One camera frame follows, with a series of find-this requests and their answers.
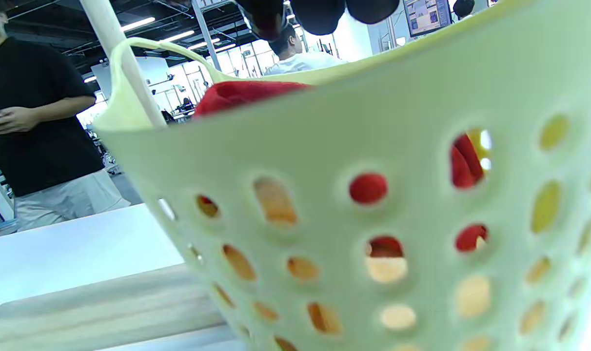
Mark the row of ceiling light strips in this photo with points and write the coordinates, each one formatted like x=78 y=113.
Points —
x=138 y=24

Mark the yellow perforated plastic basket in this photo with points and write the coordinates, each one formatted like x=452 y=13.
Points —
x=373 y=122

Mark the computer monitor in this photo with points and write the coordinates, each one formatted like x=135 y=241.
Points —
x=427 y=17

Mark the orange towel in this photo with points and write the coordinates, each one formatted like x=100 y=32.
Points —
x=276 y=200

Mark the person's right hand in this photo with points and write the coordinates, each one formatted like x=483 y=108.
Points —
x=320 y=14

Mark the grey metal frame post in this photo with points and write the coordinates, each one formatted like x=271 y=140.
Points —
x=206 y=39

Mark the wooden towel rack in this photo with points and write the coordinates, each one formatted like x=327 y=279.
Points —
x=105 y=312

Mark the red towel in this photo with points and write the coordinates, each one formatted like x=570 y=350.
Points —
x=242 y=95

